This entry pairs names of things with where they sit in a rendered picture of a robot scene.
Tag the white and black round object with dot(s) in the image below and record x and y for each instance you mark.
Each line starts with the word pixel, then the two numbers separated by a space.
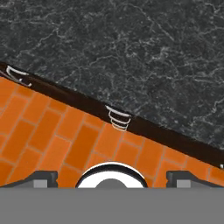
pixel 87 178

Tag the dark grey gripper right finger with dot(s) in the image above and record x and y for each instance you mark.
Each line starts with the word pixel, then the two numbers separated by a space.
pixel 180 177

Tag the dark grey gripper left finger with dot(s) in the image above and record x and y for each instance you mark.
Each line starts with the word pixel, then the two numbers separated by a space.
pixel 43 177

